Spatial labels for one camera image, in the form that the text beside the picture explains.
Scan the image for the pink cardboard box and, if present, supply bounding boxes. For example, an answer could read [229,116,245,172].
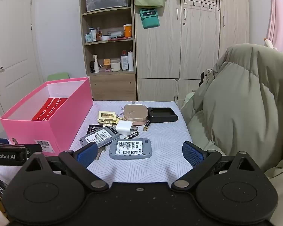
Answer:
[0,77,93,157]

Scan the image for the white door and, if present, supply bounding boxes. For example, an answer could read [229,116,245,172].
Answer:
[0,0,44,120]

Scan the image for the clear storage bin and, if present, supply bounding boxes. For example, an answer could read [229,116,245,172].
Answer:
[86,0,129,13]

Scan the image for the white patterned table cloth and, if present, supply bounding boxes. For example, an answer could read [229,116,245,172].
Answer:
[69,100,196,184]

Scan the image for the black rectangular tray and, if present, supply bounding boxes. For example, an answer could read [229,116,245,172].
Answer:
[147,107,179,123]

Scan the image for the white jar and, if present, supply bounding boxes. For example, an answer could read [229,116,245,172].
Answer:
[110,58,121,72]

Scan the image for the wooden bookshelf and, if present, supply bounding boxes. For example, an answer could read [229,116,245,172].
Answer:
[79,0,138,101]

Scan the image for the grey pocket router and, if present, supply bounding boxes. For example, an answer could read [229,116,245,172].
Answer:
[79,126,121,147]
[109,138,153,160]

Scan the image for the red printed box liner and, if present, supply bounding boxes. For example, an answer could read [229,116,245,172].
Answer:
[31,97,69,121]

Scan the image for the teal pouch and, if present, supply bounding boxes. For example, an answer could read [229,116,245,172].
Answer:
[139,8,160,29]

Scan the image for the pink round disc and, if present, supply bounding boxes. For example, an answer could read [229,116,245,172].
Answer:
[123,104,148,126]

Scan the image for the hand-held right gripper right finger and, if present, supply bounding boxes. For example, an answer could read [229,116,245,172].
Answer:
[171,141,260,192]

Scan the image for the olive green puffer jacket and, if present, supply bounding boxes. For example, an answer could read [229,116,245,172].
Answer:
[180,44,283,184]

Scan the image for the white charger plug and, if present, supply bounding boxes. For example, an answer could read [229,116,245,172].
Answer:
[115,121,138,136]

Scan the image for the silver key with ring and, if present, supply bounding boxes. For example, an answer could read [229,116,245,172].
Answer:
[95,146,107,161]

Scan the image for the metal hook rack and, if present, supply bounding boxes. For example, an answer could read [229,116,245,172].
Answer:
[183,0,220,11]

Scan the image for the black phone battery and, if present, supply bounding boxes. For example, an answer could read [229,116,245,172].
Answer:
[87,124,101,136]

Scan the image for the light wood wardrobe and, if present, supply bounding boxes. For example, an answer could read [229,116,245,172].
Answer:
[132,0,250,104]

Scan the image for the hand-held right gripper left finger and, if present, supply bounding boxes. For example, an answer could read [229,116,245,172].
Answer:
[21,142,109,192]

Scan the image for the cream hair claw clip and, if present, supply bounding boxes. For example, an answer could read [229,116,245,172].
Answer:
[98,111,119,127]

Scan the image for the green folding board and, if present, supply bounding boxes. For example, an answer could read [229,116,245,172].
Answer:
[47,73,69,82]

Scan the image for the white bottle red cap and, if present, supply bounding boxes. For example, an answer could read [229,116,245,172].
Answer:
[121,50,129,71]

